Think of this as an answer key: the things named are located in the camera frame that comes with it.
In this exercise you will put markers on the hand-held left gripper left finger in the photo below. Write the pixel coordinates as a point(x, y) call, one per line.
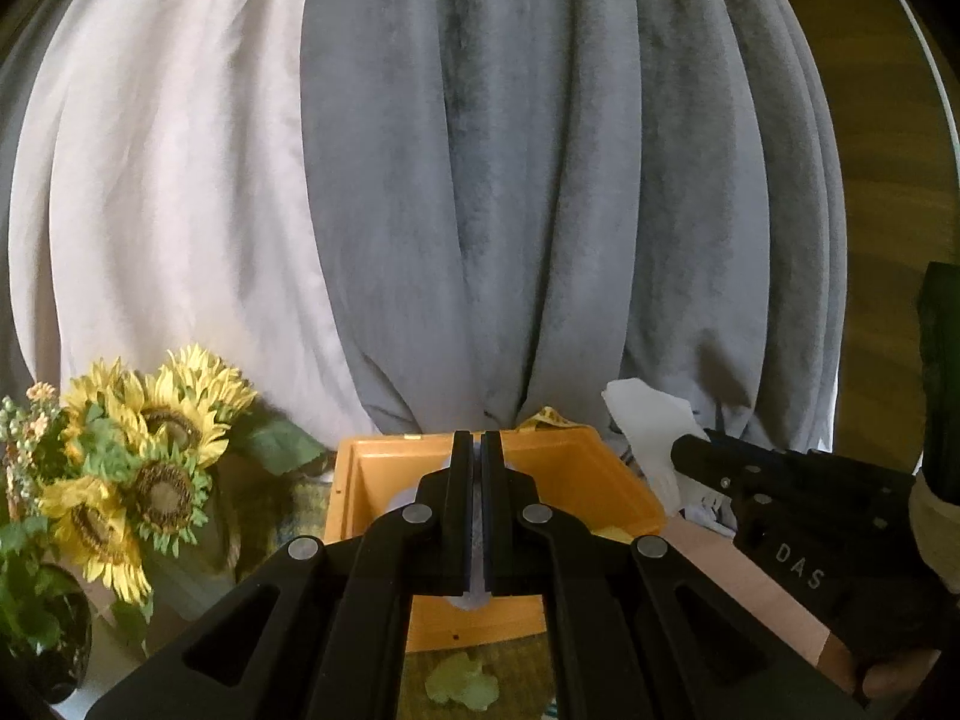
point(461, 510)

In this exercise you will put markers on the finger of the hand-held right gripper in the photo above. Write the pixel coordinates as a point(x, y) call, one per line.
point(712, 465)
point(742, 442)

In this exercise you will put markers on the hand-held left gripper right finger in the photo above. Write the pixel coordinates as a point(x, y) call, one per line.
point(495, 510)

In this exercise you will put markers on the white soft cloth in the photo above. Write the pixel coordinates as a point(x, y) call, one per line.
point(645, 420)

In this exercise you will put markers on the orange plastic crate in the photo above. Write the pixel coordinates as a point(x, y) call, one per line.
point(375, 480)

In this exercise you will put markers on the white sheer curtain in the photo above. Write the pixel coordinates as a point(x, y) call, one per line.
point(836, 405)

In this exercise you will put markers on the yellow plaid blanket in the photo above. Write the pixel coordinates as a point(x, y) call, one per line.
point(307, 502)

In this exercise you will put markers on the small green plush toy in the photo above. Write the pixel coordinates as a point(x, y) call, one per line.
point(461, 679)

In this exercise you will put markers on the green ribbed vase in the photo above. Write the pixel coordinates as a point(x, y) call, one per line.
point(187, 585)

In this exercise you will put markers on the grey curtain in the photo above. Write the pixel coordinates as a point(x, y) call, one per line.
point(562, 165)

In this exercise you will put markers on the white curved pipe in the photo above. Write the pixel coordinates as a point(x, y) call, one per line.
point(941, 67)

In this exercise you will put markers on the pale pink curtain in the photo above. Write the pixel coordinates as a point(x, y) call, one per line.
point(165, 202)

